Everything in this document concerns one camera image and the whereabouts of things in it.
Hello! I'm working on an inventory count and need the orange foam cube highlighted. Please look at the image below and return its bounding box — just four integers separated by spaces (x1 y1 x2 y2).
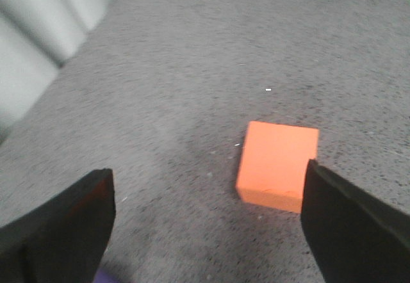
236 121 320 213

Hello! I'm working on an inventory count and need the pale green curtain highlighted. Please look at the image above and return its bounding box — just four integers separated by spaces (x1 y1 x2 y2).
1 0 113 140

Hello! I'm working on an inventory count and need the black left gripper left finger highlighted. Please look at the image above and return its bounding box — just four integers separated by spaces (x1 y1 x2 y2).
1 168 115 282

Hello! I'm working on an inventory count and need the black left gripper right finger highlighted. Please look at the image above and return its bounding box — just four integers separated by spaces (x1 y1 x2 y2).
300 159 409 282

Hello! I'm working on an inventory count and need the purple foam cube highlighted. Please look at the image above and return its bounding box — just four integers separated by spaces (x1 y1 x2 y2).
92 268 119 283

